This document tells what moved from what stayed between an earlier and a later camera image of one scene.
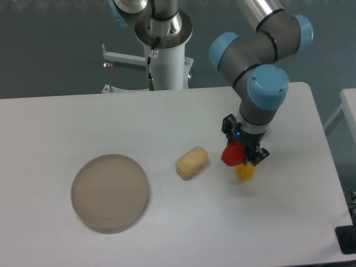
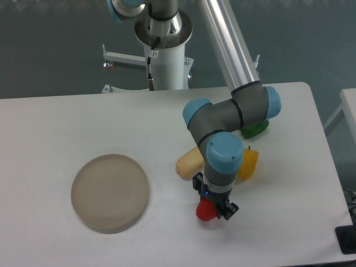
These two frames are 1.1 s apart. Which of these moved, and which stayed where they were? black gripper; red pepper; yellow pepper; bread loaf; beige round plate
Moved: red pepper; black gripper
Stayed: beige round plate; yellow pepper; bread loaf
